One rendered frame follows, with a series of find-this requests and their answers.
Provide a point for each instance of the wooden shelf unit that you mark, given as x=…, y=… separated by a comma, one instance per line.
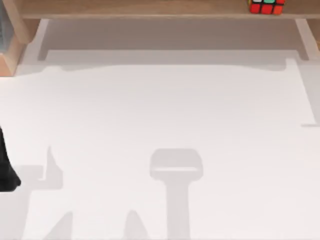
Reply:
x=140, y=8

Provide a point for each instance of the colourful puzzle cube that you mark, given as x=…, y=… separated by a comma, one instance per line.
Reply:
x=266, y=6

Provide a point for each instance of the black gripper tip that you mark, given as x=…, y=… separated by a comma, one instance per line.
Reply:
x=6, y=172

